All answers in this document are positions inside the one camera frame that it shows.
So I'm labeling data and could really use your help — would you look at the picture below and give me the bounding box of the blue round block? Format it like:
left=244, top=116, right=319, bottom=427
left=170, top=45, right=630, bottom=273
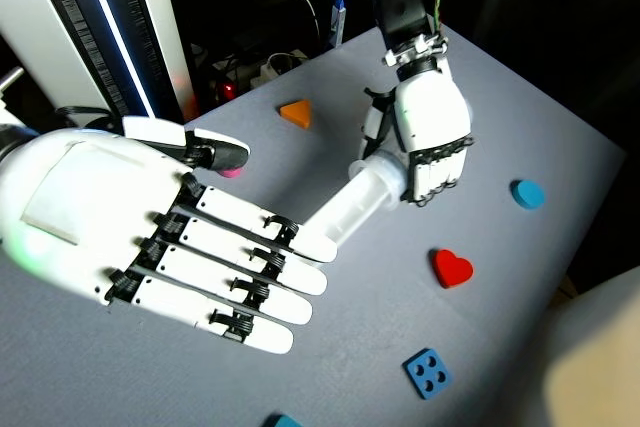
left=509, top=179, right=547, bottom=211

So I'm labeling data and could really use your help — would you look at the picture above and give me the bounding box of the white power strip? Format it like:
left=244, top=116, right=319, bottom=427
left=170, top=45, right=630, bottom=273
left=249, top=49, right=307, bottom=89

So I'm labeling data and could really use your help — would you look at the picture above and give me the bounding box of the grey table cloth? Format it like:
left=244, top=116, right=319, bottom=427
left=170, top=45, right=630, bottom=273
left=0, top=26, right=626, bottom=427

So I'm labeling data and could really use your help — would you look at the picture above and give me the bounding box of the light blue block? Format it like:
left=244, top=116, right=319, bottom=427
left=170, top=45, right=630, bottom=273
left=262, top=413, right=306, bottom=427

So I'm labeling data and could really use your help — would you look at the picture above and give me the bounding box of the blue square four-hole block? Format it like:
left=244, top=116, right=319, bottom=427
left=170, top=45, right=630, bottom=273
left=402, top=348, right=457, bottom=401

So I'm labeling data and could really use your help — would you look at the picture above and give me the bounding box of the blurred beige shell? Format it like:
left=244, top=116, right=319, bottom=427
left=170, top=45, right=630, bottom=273
left=499, top=266, right=640, bottom=427

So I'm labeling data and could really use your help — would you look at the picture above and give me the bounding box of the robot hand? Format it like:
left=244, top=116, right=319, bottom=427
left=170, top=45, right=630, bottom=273
left=0, top=115, right=339, bottom=356
left=360, top=69, right=475, bottom=207

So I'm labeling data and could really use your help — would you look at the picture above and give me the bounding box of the white robot body column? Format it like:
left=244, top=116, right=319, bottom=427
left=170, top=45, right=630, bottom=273
left=0, top=0, right=199, bottom=123

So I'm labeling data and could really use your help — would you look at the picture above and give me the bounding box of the red heart block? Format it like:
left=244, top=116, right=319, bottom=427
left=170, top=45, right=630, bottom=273
left=430, top=248, right=475, bottom=291

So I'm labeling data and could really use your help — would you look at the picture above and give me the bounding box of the orange triangle block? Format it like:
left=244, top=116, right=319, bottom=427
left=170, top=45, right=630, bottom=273
left=278, top=99, right=314, bottom=131

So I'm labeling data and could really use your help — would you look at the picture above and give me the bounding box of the blue plug connector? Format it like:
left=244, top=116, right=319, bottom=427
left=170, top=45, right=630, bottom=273
left=330, top=0, right=347, bottom=46

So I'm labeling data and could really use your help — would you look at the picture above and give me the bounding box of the large clear plastic syringe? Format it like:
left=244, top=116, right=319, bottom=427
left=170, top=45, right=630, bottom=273
left=299, top=149, right=409, bottom=248

